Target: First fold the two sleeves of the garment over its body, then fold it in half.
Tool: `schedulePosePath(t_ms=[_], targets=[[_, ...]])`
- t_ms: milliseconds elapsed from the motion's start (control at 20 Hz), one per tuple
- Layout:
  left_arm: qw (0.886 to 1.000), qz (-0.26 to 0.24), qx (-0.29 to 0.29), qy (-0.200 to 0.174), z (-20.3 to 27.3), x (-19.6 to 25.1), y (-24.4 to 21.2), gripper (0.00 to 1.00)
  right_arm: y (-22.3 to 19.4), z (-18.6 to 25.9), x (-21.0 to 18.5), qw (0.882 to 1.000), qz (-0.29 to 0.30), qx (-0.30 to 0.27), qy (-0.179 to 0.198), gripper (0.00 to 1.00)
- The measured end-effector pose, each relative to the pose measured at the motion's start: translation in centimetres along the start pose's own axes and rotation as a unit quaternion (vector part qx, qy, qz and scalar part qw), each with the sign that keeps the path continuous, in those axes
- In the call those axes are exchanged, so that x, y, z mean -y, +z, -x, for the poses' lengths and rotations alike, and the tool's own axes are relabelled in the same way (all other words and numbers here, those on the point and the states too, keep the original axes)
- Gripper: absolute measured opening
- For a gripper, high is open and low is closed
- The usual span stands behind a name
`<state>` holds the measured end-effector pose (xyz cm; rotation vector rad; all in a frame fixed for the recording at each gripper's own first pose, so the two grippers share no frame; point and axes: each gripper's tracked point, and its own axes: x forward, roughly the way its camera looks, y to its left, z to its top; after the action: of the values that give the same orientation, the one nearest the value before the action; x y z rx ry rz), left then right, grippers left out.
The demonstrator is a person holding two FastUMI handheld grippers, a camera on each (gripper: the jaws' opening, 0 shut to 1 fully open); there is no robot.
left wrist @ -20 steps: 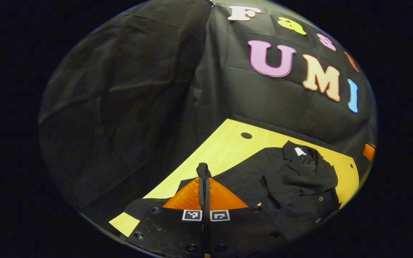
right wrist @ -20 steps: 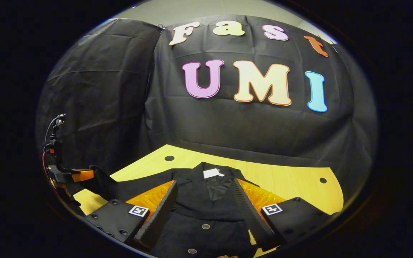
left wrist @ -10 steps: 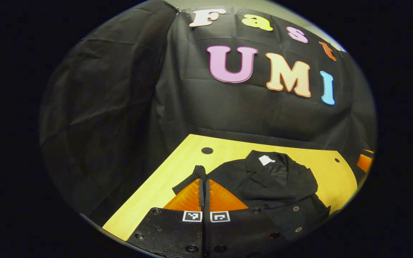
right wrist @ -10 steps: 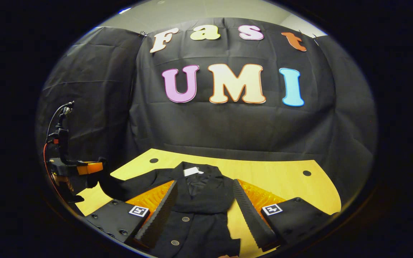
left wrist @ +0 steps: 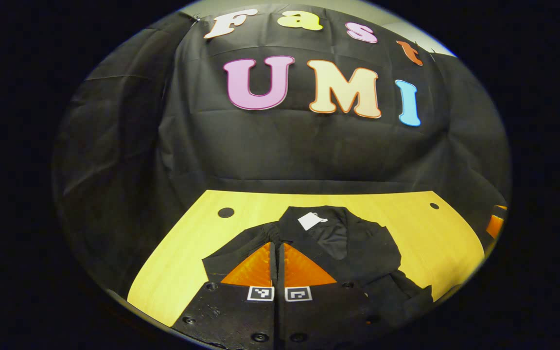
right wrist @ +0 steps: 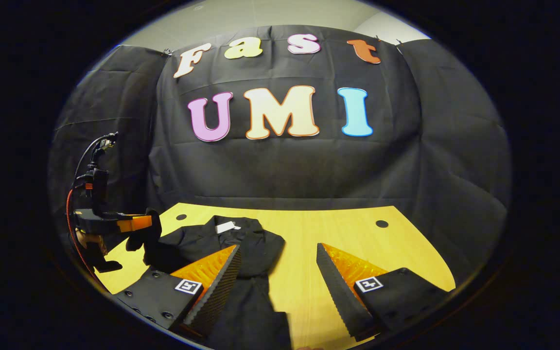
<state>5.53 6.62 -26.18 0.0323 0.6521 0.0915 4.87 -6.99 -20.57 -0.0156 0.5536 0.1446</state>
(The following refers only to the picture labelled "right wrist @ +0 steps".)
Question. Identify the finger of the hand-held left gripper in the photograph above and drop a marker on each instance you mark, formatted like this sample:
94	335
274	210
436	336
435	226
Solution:
135	223

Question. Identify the black garment with white label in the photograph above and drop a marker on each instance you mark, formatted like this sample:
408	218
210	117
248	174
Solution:
251	243

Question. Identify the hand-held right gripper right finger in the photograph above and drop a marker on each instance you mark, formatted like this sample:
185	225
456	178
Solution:
338	291

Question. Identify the black backdrop cloth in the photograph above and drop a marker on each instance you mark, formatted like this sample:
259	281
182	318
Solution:
285	170

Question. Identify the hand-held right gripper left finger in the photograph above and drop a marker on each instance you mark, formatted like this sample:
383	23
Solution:
219	291

